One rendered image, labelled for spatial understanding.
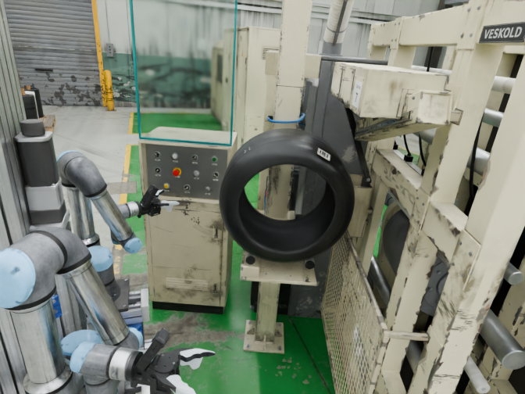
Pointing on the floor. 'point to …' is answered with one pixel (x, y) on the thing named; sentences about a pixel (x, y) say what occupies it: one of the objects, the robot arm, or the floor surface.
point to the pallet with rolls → (32, 101)
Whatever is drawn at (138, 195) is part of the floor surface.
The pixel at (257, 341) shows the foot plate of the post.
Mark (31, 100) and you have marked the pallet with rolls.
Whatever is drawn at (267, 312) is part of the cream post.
